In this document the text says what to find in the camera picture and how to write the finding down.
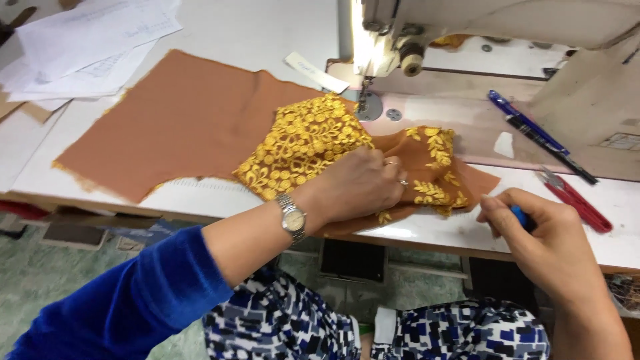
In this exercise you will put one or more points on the brown fabric with yellow embroidery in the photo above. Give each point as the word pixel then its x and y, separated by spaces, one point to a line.
pixel 320 150

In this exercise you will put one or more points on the plain brown fabric piece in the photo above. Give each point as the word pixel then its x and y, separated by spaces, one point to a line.
pixel 175 125

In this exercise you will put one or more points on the blue pen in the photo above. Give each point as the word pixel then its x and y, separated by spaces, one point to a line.
pixel 525 122

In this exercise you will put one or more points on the red thread snips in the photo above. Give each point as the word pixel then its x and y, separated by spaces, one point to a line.
pixel 577 202

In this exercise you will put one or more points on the pile of white papers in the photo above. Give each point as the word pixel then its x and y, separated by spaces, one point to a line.
pixel 85 45

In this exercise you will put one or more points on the brown cardboard piece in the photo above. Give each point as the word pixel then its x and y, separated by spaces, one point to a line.
pixel 25 110

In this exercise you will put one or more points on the person's left fingers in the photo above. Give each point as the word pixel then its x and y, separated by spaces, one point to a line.
pixel 392 182

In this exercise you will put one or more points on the person's patterned trousers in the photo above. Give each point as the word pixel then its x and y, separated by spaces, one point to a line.
pixel 370 325

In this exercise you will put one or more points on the silver wristwatch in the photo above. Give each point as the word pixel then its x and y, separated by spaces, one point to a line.
pixel 293 219

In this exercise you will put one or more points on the small blue tool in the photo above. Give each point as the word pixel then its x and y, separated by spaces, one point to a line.
pixel 520 217

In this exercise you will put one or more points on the white paper label strip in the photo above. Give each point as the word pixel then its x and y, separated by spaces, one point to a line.
pixel 316 73

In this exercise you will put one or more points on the person's right hand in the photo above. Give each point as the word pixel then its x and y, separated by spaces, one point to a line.
pixel 545 235

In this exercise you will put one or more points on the black pen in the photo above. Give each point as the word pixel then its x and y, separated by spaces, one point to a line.
pixel 550 150

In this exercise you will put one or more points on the white industrial sewing machine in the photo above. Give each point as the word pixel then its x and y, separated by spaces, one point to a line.
pixel 475 40

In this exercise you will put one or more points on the person's left hand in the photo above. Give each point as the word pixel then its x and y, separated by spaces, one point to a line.
pixel 360 185

